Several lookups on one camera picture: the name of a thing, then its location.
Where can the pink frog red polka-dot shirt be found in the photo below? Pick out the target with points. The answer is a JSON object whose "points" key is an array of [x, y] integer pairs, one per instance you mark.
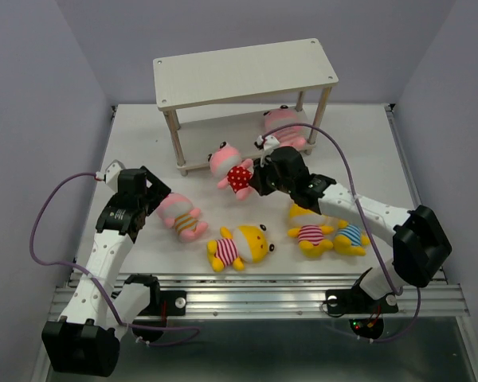
{"points": [[227, 165]]}

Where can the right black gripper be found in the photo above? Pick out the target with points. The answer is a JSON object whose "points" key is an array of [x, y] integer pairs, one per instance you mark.
{"points": [[260, 166]]}

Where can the yellow frog blue-striped shirt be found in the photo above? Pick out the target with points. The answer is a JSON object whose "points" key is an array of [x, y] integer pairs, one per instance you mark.
{"points": [[350, 239]]}

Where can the yellow frog red-striped shirt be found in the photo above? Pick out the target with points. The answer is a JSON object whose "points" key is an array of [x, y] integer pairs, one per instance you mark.
{"points": [[311, 230]]}

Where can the pink frog orange-striped shirt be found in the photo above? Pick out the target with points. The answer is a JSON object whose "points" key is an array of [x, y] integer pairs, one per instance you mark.
{"points": [[178, 212]]}

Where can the yellow frog lying sideways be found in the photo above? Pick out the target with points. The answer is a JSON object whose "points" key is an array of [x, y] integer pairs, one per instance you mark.
{"points": [[235, 248]]}

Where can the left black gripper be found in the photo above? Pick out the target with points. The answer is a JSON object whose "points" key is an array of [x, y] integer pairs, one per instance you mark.
{"points": [[156, 191]]}

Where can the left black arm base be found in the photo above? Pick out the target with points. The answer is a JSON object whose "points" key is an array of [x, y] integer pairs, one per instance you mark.
{"points": [[171, 300]]}

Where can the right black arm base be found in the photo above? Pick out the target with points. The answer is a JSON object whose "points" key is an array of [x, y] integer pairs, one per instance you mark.
{"points": [[366, 320]]}

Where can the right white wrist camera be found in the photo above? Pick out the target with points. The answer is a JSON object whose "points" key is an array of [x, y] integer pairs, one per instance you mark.
{"points": [[267, 143]]}

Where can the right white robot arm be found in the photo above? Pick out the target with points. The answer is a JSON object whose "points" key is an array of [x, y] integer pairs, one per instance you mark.
{"points": [[420, 245]]}

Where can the white two-tier shelf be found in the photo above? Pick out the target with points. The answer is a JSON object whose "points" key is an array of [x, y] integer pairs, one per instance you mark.
{"points": [[233, 76]]}

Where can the aluminium mounting rail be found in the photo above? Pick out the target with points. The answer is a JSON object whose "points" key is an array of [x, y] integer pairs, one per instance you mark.
{"points": [[285, 285]]}

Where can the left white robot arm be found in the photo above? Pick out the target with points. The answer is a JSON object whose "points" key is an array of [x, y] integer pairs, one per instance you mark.
{"points": [[85, 339]]}

